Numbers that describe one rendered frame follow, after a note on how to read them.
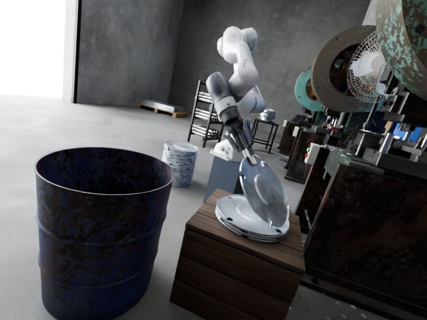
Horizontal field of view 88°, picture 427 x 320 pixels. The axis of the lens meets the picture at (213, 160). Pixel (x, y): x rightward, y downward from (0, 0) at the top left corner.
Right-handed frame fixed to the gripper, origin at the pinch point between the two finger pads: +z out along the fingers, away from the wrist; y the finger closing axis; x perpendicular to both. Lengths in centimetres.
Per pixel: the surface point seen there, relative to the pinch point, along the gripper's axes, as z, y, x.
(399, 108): 4, 50, 61
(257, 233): 26.0, -2.3, -13.4
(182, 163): -30, -84, 48
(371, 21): -229, 122, 559
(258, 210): 19.3, 0.5, -11.1
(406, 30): -13, 59, 14
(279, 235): 30.1, 1.0, -6.3
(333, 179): 21.9, 16.2, 33.6
